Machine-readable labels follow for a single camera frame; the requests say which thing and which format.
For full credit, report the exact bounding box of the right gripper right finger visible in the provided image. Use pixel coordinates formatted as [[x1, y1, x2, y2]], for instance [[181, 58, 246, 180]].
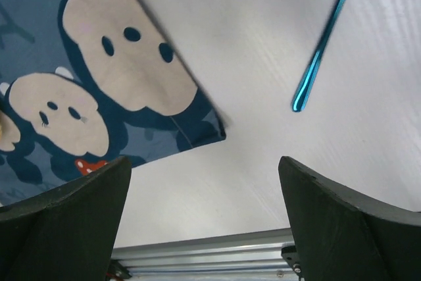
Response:
[[278, 157, 420, 280]]

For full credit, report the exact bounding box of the blue spoon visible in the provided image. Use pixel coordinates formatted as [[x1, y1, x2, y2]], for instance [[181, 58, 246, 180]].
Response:
[[291, 0, 346, 113]]

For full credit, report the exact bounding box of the aluminium front rail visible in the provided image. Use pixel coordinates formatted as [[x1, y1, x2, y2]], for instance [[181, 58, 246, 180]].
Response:
[[111, 229, 300, 280]]

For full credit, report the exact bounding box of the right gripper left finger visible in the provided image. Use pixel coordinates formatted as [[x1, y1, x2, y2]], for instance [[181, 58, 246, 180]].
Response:
[[1, 157, 132, 280]]

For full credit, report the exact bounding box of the blue cartoon placemat cloth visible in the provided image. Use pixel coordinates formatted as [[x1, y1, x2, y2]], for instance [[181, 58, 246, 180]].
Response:
[[1, 0, 226, 206]]

